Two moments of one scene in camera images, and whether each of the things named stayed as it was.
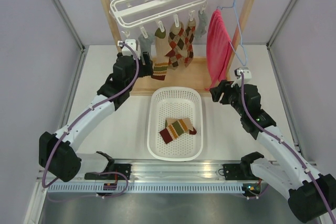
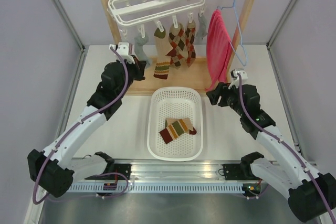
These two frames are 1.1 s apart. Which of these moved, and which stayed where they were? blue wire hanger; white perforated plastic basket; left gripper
Moved: left gripper
Stayed: white perforated plastic basket; blue wire hanger
